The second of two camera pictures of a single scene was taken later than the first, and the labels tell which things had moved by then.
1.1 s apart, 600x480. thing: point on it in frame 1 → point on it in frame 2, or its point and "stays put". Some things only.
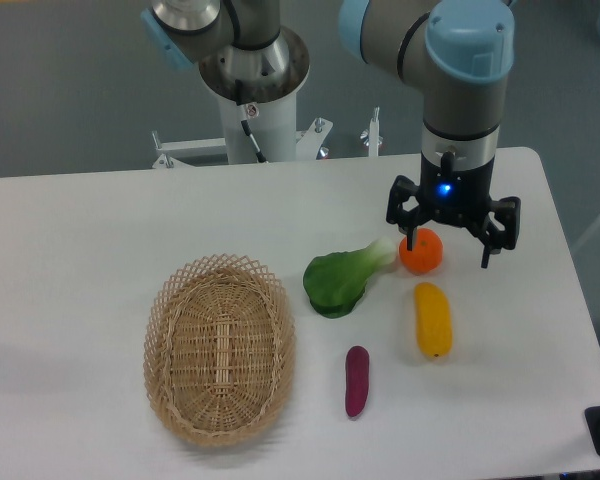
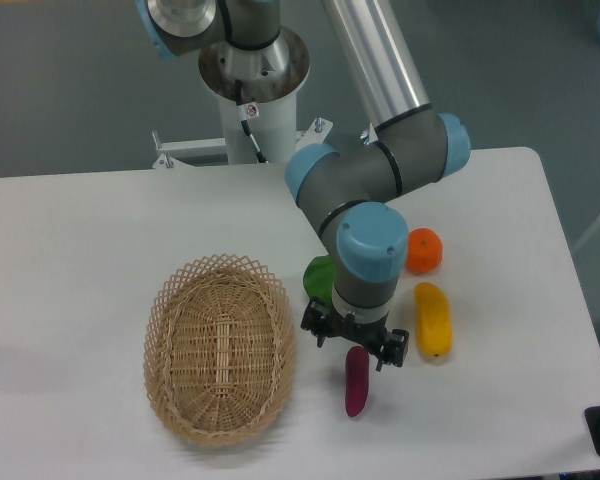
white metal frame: [174, 151] stays put
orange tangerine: [427, 254] stays put
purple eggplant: [357, 380] stays put
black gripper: [455, 196] → [323, 320]
